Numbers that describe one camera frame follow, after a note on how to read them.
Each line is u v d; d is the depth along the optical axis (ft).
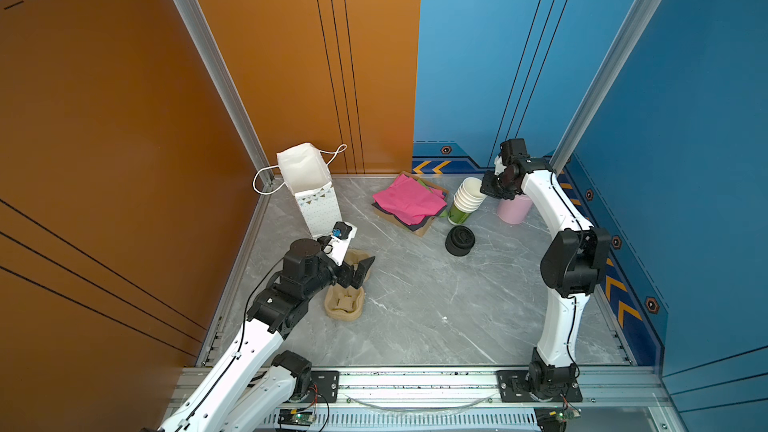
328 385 2.43
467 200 3.01
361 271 2.15
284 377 2.04
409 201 3.53
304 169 3.27
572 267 1.76
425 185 3.68
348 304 2.77
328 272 2.02
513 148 2.48
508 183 2.34
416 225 3.19
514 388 2.38
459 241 3.08
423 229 3.26
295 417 2.32
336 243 2.01
